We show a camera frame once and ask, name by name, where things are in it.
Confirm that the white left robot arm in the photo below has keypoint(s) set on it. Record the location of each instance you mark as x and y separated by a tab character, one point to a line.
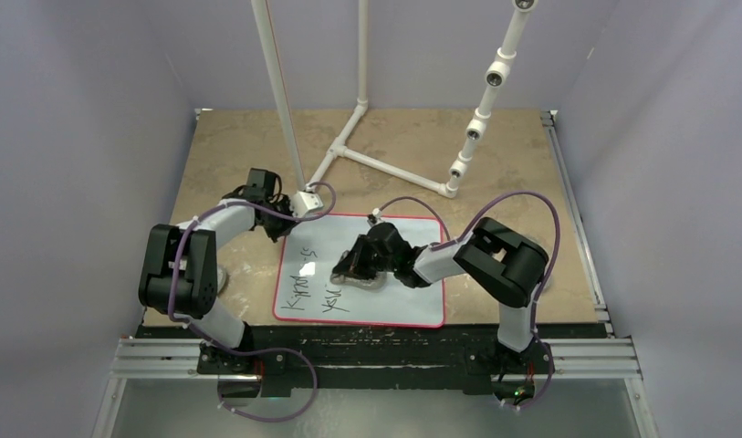
180	277

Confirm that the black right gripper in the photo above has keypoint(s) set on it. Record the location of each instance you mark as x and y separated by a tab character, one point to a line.
356	265

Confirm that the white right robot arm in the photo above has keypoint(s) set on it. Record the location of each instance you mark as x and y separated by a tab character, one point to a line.
510	267

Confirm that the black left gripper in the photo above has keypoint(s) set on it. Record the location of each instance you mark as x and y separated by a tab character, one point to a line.
275	235

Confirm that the aluminium rail frame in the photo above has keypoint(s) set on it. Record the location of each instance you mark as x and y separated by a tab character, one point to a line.
606	401

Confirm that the pink framed whiteboard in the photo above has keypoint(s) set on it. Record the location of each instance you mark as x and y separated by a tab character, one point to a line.
308	292

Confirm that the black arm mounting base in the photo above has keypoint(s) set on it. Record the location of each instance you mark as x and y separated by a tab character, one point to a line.
462	357

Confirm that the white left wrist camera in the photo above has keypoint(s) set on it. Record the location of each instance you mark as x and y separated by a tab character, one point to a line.
305	204

